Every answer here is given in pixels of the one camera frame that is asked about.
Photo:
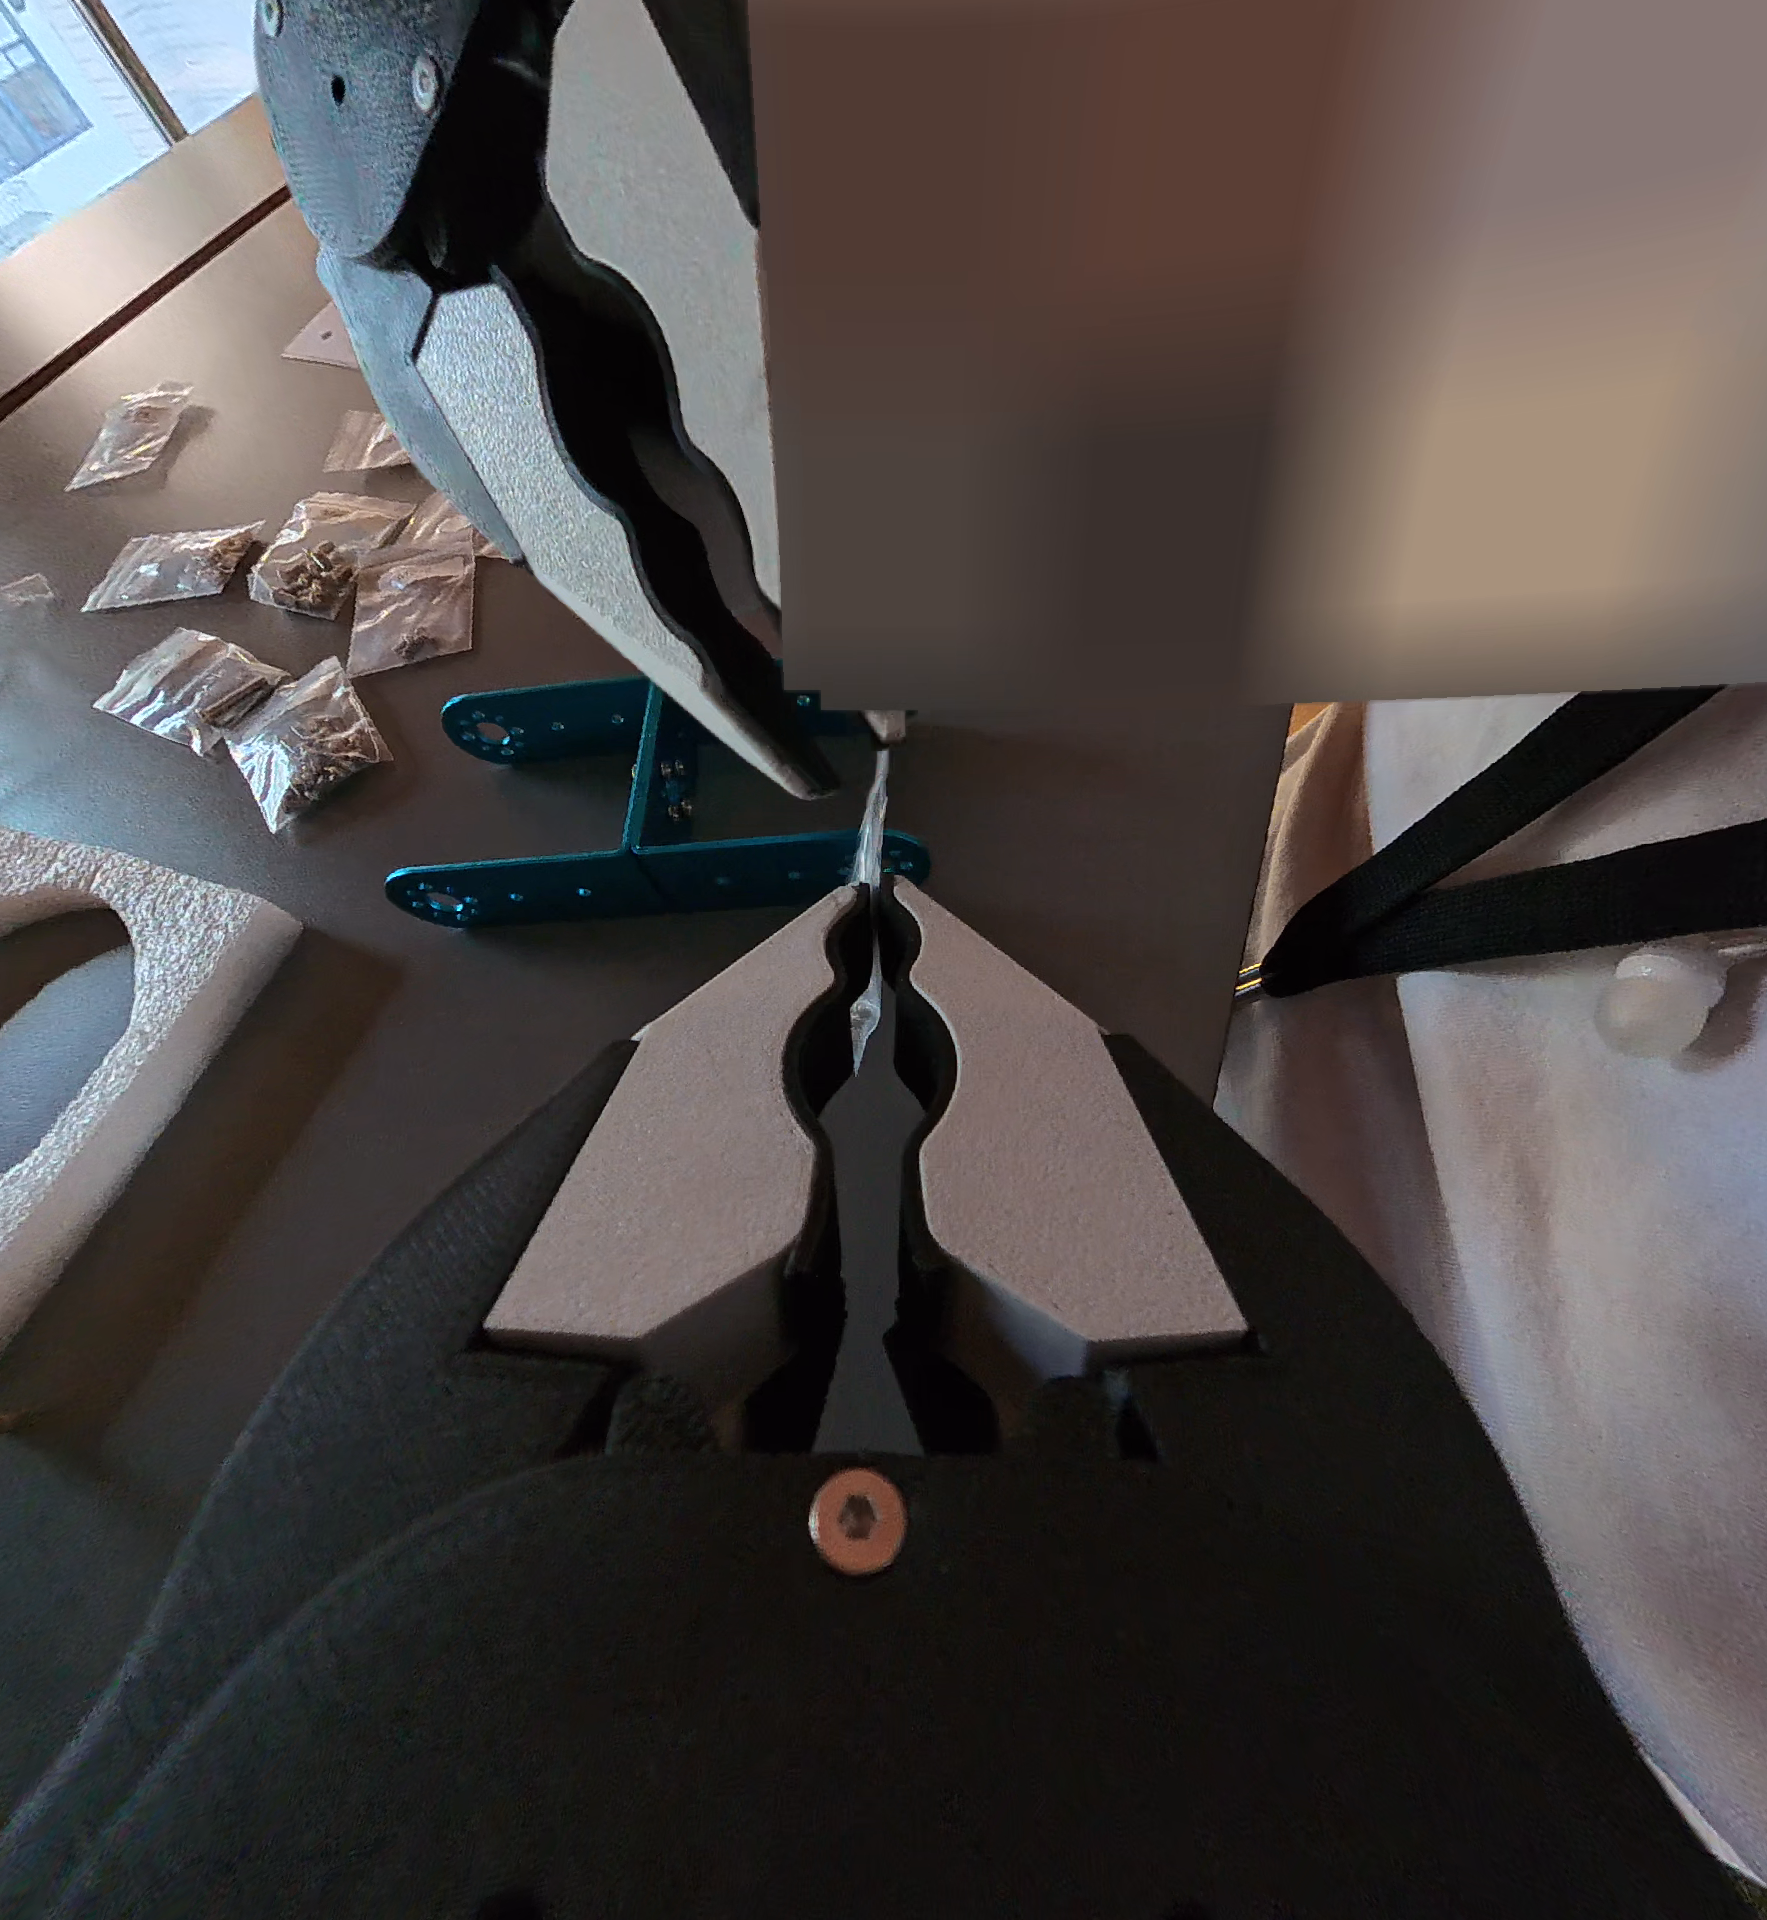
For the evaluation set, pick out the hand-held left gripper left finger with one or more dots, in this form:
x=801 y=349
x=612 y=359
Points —
x=672 y=1186

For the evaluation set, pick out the blue metal bracket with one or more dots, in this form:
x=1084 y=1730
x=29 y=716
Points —
x=733 y=879

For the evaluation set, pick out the assembly instruction sheet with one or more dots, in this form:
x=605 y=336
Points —
x=320 y=338

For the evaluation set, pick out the dark grey desk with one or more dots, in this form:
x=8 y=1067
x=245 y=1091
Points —
x=1049 y=839

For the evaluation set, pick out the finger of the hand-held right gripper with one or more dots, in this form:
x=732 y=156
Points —
x=524 y=451
x=643 y=180

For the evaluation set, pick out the white foam block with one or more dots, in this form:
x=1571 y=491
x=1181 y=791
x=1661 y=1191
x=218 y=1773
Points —
x=208 y=960

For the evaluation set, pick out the large glass window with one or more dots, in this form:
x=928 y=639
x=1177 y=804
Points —
x=12 y=104

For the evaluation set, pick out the person's white shirt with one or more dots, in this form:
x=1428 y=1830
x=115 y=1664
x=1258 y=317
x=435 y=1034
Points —
x=1575 y=1350

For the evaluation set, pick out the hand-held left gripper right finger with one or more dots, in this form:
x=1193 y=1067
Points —
x=1063 y=1186

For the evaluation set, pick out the cluster of screw packets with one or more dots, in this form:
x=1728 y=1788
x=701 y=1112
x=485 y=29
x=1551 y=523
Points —
x=306 y=735

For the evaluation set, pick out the small clear zip bag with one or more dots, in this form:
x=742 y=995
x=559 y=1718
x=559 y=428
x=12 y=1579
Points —
x=871 y=839

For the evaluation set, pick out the white plastic toggle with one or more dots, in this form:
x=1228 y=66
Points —
x=1663 y=1005

